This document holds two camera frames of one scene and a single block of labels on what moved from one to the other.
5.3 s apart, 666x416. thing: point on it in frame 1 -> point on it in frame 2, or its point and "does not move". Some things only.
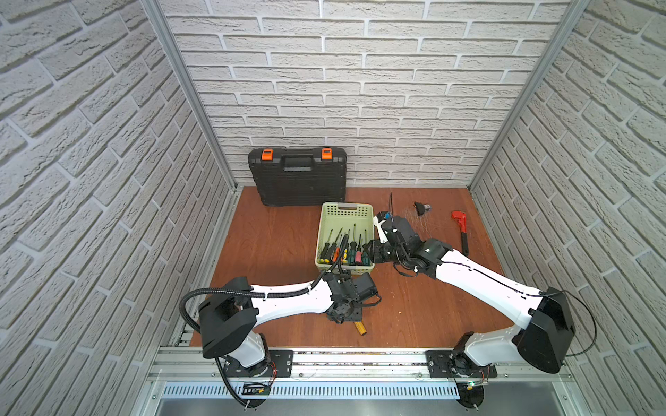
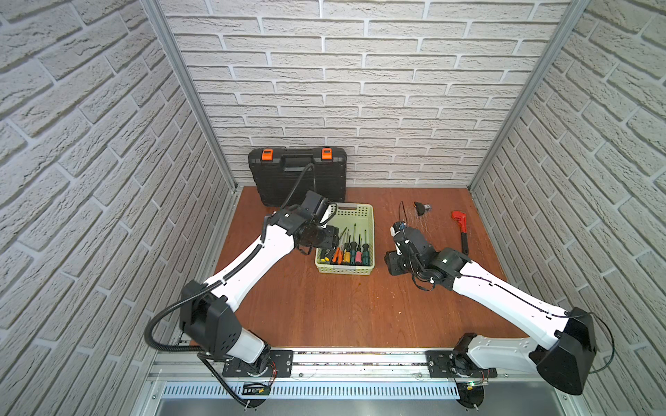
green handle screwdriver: [352, 252] does not move
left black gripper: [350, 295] -> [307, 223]
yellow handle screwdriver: [361, 328] -> [347, 255]
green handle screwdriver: [366, 254] does not move
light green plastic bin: [342, 224] does not move
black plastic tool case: [299, 176] does not move
